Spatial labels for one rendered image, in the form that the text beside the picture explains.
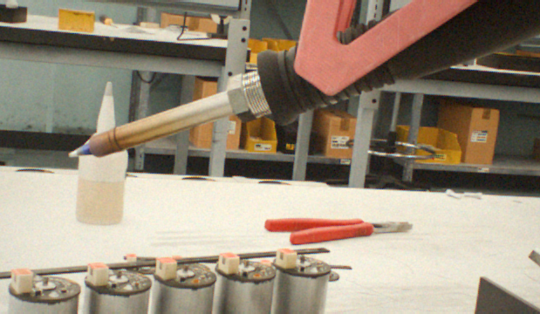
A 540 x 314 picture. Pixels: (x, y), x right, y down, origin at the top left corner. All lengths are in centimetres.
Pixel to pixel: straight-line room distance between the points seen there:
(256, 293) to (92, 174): 30
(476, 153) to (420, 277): 439
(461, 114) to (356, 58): 475
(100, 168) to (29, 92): 413
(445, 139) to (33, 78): 221
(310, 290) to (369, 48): 14
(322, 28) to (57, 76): 451
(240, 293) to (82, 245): 25
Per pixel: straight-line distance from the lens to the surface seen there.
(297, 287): 38
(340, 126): 460
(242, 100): 29
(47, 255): 58
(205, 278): 36
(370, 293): 57
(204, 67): 274
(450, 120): 511
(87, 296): 34
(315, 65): 27
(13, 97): 477
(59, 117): 479
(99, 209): 65
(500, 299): 39
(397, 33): 26
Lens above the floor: 92
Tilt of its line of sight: 10 degrees down
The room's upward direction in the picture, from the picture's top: 6 degrees clockwise
